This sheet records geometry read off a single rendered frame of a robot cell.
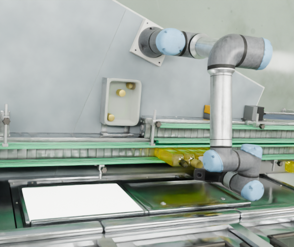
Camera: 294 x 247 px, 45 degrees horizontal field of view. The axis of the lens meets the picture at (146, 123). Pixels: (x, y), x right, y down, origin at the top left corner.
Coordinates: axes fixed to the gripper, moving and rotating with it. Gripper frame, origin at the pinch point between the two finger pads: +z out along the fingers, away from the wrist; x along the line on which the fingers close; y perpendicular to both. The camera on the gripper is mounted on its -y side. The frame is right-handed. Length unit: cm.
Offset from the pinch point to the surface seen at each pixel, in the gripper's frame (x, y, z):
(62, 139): 5, -54, 27
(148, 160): -3.4, -14.7, 20.0
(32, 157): -3, -66, 27
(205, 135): 7.9, 20.0, 27.3
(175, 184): -12.7, -3.8, 11.4
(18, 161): -4, -72, 24
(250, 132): 10, 49, 27
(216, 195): -12.5, 7.6, -5.1
